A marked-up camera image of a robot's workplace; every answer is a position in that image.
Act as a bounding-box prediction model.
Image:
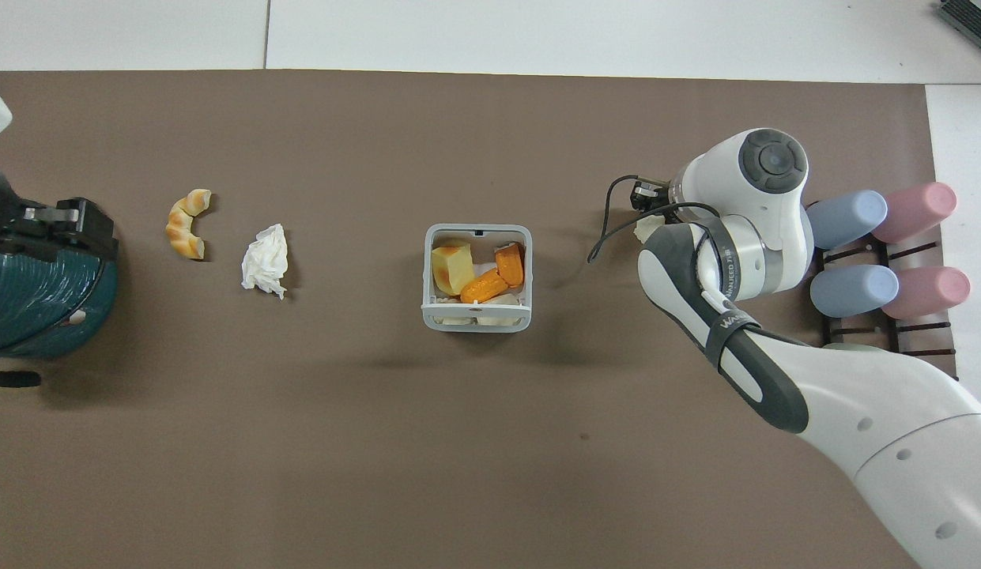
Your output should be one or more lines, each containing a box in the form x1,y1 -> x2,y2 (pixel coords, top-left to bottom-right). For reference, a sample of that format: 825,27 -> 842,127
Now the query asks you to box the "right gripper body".
631,179 -> 670,213

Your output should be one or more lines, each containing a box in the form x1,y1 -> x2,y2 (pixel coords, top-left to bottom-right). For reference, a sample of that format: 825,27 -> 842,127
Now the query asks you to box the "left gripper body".
0,198 -> 64,262

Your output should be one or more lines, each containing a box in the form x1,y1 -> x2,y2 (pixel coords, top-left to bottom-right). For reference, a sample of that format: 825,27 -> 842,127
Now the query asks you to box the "toy croissant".
164,188 -> 214,262

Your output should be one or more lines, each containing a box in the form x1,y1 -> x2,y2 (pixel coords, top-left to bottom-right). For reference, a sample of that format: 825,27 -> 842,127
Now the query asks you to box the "orange toy bread piece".
494,241 -> 527,288

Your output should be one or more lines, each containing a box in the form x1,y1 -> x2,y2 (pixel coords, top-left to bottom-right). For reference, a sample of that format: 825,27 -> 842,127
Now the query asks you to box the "orange toy carrot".
458,268 -> 511,306

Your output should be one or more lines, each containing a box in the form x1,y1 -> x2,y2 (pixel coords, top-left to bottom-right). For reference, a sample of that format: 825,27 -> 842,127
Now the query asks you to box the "blue plastic cup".
810,263 -> 901,319
806,190 -> 889,251

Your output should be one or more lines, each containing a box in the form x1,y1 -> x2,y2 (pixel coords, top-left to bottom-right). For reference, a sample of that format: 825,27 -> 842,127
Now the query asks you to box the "yellow toy cheese block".
431,243 -> 476,297

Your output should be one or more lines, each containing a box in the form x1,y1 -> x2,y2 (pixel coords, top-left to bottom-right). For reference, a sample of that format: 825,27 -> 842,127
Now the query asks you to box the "grey plastic basket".
421,224 -> 534,333

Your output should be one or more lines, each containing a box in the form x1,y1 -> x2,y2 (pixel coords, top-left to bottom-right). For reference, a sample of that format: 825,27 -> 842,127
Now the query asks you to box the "crumpled white tissue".
240,223 -> 290,301

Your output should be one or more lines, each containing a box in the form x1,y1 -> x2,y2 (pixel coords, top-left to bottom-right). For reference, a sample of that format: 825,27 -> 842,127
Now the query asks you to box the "pink plastic cup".
881,266 -> 972,321
870,181 -> 959,245

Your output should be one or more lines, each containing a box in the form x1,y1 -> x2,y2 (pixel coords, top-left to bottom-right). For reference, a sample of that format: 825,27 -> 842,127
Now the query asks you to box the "black cup rack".
806,201 -> 960,359

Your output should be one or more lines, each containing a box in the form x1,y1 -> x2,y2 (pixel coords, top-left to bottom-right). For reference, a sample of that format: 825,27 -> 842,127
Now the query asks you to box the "grey ribbed device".
936,0 -> 981,61

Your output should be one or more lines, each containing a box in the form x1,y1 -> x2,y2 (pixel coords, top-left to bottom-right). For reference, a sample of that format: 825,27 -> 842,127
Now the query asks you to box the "black cable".
587,175 -> 724,266

